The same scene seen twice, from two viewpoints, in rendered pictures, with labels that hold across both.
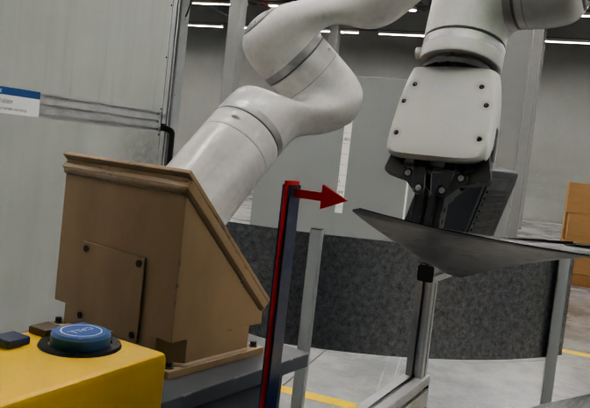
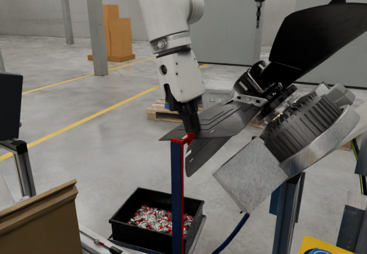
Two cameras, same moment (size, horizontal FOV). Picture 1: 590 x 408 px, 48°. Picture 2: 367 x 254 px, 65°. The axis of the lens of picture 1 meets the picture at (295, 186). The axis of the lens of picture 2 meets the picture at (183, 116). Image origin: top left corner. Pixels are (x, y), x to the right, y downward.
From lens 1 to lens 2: 0.79 m
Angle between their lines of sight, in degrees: 85
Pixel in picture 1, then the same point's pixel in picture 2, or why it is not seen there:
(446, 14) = (179, 24)
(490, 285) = not seen: outside the picture
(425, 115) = (187, 78)
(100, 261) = not seen: outside the picture
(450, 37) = (187, 37)
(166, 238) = (61, 242)
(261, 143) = not seen: outside the picture
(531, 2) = (195, 16)
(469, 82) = (191, 58)
